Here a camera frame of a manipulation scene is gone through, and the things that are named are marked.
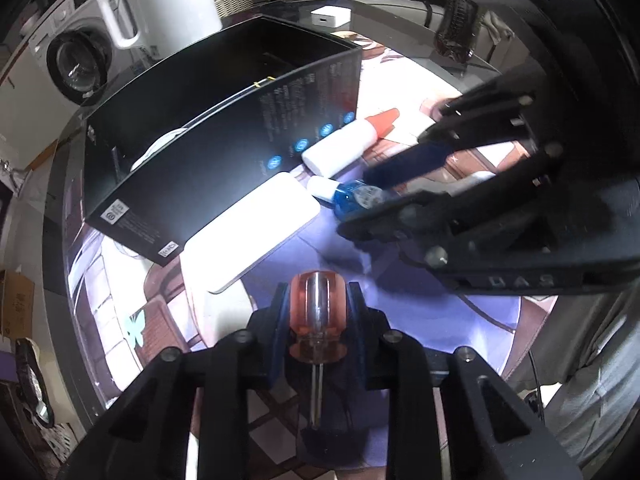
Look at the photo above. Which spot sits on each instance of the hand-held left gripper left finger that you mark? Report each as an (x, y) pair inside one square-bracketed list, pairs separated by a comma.
[(282, 340)]

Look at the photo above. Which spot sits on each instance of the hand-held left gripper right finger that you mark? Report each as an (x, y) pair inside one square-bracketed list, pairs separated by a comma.
[(356, 330)]

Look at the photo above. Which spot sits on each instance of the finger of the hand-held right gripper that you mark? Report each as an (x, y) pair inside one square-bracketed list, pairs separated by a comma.
[(410, 162), (400, 220)]

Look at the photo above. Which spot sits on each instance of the small blue bottle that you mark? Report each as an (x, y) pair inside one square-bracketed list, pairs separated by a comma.
[(357, 200)]

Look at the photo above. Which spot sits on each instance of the black cardboard box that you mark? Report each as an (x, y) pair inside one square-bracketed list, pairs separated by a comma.
[(200, 175)]

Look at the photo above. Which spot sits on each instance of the white keypad remote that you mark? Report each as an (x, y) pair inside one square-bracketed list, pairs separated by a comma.
[(155, 149)]

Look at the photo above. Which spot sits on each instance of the white glue bottle orange cap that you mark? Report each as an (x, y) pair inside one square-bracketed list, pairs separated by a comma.
[(340, 145)]

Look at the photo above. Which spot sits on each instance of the white power bank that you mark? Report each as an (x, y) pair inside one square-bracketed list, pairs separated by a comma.
[(250, 230)]

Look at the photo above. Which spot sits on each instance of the cola bottle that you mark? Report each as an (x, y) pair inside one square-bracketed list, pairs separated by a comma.
[(455, 25)]

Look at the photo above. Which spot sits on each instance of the small white charger cube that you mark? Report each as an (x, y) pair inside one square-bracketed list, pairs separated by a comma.
[(331, 16)]

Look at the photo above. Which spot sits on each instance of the person's grey clothing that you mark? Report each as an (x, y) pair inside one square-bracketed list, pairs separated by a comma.
[(595, 385)]

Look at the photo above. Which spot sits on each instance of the trash bin with black bag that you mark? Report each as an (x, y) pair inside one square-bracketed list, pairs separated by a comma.
[(32, 385)]

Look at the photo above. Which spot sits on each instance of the brown cardboard box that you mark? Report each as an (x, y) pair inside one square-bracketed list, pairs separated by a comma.
[(15, 305)]

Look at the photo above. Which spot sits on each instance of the white electric kettle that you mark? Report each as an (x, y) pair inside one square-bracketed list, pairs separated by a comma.
[(165, 0)]

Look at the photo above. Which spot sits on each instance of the white washing machine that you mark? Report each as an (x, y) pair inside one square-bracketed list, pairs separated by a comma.
[(75, 55)]

